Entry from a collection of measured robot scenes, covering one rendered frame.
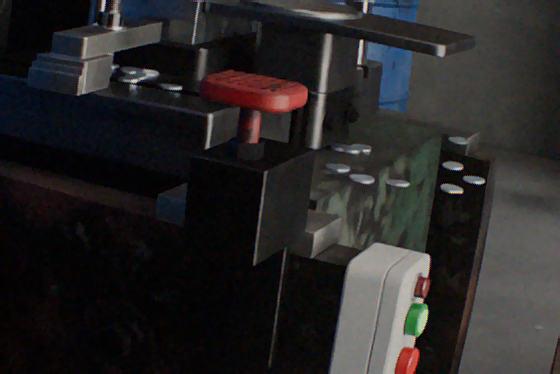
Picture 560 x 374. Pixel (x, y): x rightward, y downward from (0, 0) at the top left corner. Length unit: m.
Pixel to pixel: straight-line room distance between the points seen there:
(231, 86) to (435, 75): 3.80
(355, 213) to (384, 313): 0.21
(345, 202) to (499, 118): 3.51
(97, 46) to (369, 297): 0.34
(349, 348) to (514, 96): 3.65
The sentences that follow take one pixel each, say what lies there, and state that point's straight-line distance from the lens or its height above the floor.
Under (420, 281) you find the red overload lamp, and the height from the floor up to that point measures 0.61.
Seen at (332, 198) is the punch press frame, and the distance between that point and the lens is 1.11.
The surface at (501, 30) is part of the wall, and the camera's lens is 4.60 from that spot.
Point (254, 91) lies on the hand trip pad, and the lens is 0.90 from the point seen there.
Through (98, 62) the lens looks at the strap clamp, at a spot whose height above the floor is 0.73.
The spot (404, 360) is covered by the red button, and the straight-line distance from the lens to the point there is 1.02.
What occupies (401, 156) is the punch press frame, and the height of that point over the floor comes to 0.64.
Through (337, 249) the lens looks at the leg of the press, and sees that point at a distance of 1.04.
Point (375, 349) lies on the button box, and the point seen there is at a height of 0.56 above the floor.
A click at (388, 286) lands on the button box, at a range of 0.98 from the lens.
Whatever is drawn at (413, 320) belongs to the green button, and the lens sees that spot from 1.01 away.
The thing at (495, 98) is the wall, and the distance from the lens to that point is 4.64.
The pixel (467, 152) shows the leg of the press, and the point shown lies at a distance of 1.45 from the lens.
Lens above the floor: 0.93
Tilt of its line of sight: 15 degrees down
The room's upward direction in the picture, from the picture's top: 7 degrees clockwise
